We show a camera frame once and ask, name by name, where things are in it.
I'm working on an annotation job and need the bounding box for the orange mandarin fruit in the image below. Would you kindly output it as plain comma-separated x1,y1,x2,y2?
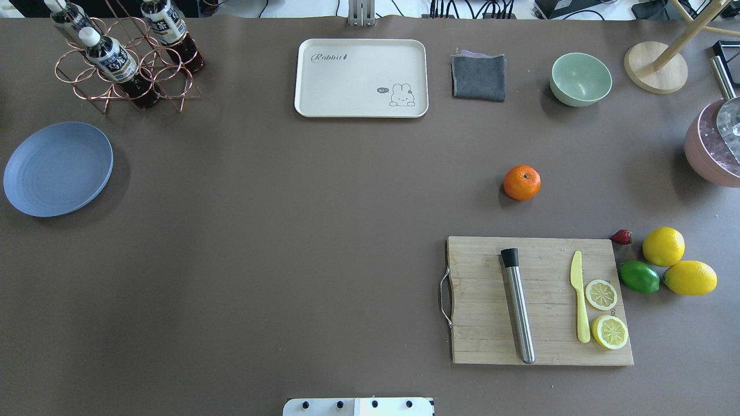
503,164,541,201

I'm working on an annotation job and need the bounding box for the blue round plate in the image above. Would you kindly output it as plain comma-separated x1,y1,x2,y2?
3,122,114,218

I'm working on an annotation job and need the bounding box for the cream rabbit tray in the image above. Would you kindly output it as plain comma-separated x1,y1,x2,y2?
294,39,429,118

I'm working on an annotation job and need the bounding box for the wooden cutting board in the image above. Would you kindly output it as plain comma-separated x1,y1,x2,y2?
446,236,634,366

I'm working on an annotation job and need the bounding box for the steel muddler black tip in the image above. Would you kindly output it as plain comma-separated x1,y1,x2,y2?
501,248,536,365

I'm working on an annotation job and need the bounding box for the grey folded cloth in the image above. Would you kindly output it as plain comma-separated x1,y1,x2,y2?
451,50,507,103

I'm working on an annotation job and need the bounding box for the yellow plastic knife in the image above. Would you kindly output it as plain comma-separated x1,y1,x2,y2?
570,250,590,343

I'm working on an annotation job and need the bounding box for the light green bowl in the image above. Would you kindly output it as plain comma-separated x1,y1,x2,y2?
550,53,613,107

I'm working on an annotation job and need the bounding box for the upper lemon slice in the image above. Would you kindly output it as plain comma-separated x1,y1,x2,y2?
584,279,619,311

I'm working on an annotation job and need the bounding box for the red strawberry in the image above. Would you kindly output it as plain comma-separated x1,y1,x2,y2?
610,229,632,245

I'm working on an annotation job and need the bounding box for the lower lemon half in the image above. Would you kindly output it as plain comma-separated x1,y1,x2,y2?
591,314,629,350

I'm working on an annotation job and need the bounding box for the right tea bottle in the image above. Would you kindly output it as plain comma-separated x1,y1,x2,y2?
140,1,205,73

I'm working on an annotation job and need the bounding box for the tea bottle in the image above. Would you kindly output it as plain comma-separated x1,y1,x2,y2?
44,0,100,45
77,27,160,109
140,1,205,73

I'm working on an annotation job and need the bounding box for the green lime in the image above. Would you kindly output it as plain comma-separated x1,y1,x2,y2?
618,261,661,294

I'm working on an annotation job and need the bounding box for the upper yellow lemon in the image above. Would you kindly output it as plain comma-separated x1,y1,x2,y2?
642,226,685,267

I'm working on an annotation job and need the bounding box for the yellow lemon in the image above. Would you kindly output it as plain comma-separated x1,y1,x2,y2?
642,226,685,267
663,261,718,296

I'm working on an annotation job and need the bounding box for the front tea bottle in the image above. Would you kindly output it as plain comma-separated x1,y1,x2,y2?
77,27,160,109

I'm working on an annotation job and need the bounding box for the wooden stand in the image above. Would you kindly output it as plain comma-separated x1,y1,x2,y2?
623,1,739,94

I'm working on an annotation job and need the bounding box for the right yellow lemon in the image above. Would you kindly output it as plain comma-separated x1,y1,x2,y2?
663,261,718,296

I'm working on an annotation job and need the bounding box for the pink ice bucket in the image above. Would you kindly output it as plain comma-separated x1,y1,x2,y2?
684,99,739,188

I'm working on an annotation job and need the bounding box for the left tea bottle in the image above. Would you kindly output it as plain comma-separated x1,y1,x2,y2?
44,0,100,45

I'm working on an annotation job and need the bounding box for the steel ice scoop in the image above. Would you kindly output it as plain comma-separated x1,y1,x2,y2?
711,55,739,162

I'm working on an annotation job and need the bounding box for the aluminium camera post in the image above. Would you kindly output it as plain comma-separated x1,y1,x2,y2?
348,0,376,27

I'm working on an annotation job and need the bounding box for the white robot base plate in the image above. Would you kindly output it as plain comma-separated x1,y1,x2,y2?
282,397,435,415

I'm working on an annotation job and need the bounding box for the copper wire bottle rack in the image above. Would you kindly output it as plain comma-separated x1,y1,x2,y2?
54,1,202,113

